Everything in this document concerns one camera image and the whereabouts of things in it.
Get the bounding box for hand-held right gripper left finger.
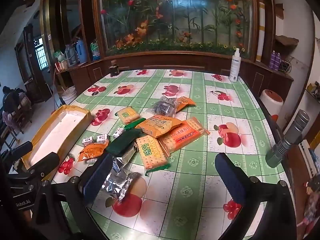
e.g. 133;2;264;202
32;152;114;240

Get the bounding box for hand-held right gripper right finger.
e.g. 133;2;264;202
215;152;299;240

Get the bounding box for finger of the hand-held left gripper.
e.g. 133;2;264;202
10;141;34;159
28;152;61;178

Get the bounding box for silver foil packet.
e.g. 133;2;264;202
104;164;141;203
112;144;138;167

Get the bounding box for orange crinkled snack packet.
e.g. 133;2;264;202
78;141;110;165

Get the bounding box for yellow-lined white tray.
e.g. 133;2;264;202
22;104;92;171

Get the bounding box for yellow green-print cracker packet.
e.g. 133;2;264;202
115;107;141;125
135;134;171;176

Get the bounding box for orange white-print cracker packet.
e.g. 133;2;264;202
157;117;211;156

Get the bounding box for green-edged cracker packet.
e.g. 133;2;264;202
124;117;147;131

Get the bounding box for green fruit-print tablecloth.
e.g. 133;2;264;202
51;69;295;240

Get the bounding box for dark green packet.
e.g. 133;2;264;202
105;127;142;156

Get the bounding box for grey ribbed metal cylinder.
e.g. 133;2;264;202
265;109;310;168

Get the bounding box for white plastic bucket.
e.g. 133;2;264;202
61;86;77;105

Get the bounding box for orange dark-print biscuit packet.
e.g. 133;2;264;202
136;114;183;138

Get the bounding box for white orange-lid bin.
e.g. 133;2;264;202
259;89;284;122

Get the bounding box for small orange snack packet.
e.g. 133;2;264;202
175;96;196;112

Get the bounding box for barred window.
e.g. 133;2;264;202
35;47;48;70

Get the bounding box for orange cardboard boxes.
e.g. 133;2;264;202
55;60;69;72

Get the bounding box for clear grey-print snack packet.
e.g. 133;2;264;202
149;96;177;117

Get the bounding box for grey kettle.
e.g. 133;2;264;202
65;44;77;65

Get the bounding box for white spray bottle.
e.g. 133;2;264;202
229;47;243;83

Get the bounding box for dark glass jar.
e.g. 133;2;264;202
109;60;120;77

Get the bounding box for blue thermos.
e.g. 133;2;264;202
76;39;88;63

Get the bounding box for dark wooden sideboard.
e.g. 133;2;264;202
56;50;294;98

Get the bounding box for white yellow-striped rolled scroll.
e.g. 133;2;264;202
256;2;266;63

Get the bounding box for artificial flower glass display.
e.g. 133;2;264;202
92;0;258;58

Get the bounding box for wooden wall shelf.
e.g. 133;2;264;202
275;35;299;47

